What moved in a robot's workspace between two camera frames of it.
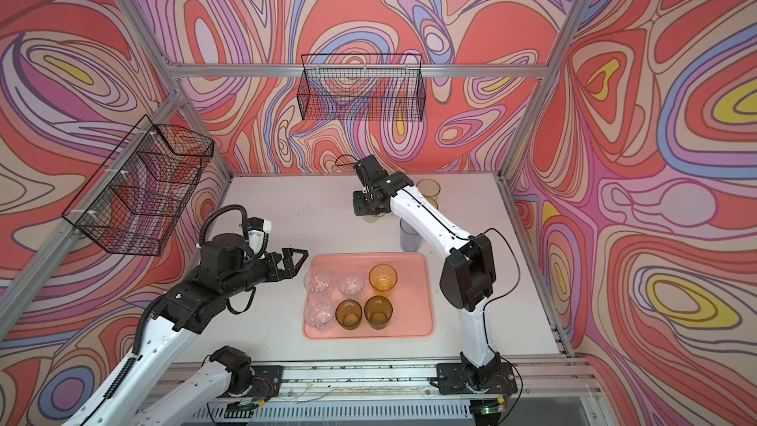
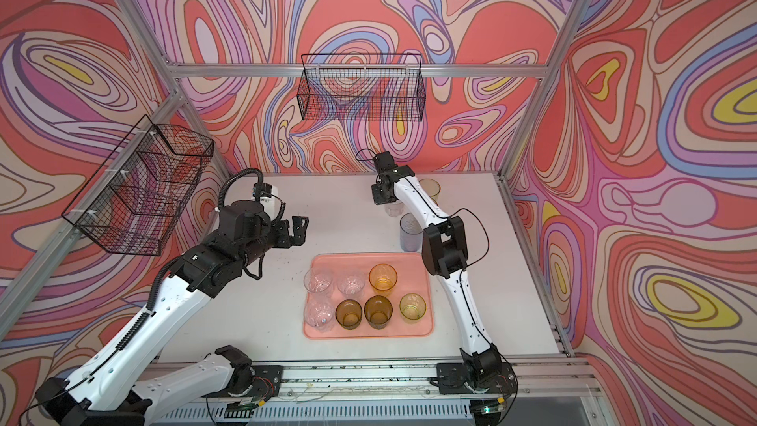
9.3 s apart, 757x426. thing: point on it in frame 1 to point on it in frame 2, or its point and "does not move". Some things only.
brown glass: (348, 314) does not move
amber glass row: (382, 276) does not move
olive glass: (378, 310) does not move
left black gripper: (290, 270) to (300, 232)
